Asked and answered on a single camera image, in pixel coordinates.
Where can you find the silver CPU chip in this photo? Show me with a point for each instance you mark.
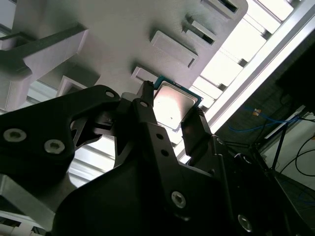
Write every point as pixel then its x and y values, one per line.
pixel 172 108

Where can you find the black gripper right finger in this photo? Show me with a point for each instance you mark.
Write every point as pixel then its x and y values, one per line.
pixel 197 137

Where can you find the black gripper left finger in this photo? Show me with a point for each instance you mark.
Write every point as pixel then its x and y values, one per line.
pixel 37 123

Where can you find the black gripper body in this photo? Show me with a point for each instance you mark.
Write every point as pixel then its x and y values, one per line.
pixel 110 209

